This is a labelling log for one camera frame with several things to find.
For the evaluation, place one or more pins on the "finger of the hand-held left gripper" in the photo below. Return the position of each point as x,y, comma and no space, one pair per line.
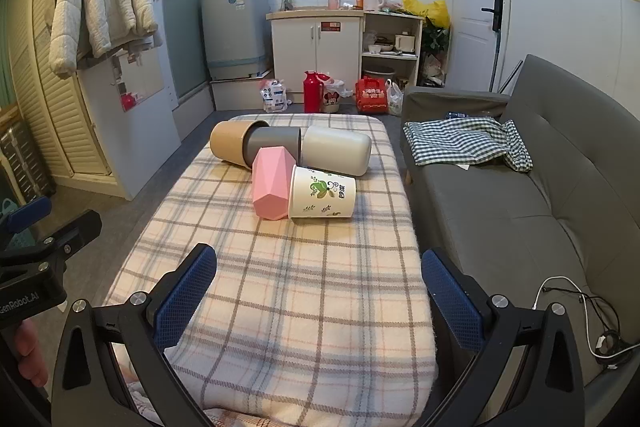
35,207
75,228

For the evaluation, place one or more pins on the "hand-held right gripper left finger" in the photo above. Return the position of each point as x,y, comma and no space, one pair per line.
187,297

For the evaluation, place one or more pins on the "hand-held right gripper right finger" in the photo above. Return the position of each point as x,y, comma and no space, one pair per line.
450,302

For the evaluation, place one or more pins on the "white floral paper cup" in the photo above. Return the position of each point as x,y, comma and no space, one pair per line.
320,197

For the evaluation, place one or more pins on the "pink faceted cup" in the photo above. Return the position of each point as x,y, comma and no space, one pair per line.
270,187

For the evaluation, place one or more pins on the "tan cup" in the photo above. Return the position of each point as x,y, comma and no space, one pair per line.
227,142

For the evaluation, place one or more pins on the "grey cup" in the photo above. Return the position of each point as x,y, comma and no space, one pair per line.
275,142

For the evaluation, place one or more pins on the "cream white cup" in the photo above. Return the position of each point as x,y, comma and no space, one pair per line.
337,152

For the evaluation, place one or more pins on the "person's left hand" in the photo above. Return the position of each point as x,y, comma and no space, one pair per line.
30,349

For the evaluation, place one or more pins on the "teal basket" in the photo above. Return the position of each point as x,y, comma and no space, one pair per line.
12,232

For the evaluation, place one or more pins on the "dark suitcase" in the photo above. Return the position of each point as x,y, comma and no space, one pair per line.
25,157

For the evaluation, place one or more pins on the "grey sofa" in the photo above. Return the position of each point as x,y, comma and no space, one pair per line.
500,217

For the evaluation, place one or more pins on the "louvered wardrobe doors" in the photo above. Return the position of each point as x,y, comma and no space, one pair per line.
65,107

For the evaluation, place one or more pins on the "white refrigerator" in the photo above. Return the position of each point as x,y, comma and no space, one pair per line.
145,147

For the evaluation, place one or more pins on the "plaid blanket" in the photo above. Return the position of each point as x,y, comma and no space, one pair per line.
300,297

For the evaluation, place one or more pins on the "green checked cloth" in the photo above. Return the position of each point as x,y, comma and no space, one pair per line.
450,142

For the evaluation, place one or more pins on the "white plastic bag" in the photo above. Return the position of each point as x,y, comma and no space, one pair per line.
395,99

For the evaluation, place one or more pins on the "white washer stand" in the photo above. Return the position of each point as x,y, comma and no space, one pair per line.
240,92

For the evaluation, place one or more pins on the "white printed packet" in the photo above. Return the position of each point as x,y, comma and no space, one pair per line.
272,96

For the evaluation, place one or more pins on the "red gift box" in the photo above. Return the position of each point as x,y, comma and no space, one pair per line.
371,97

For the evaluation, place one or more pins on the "cartoon print waste bin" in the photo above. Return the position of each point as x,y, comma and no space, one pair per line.
331,99

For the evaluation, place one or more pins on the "red thermos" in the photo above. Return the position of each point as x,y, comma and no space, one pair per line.
313,94

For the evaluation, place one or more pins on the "frosted glass door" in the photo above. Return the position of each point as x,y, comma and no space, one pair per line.
185,7

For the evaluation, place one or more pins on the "grey washing machine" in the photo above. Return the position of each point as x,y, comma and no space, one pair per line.
235,32

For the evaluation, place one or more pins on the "white open shelf unit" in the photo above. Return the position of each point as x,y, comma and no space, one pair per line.
419,47

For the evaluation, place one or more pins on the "white sink cabinet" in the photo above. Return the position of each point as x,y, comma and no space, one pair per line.
310,52

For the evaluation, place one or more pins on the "yellow plastic bag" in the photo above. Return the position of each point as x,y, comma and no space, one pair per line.
430,9

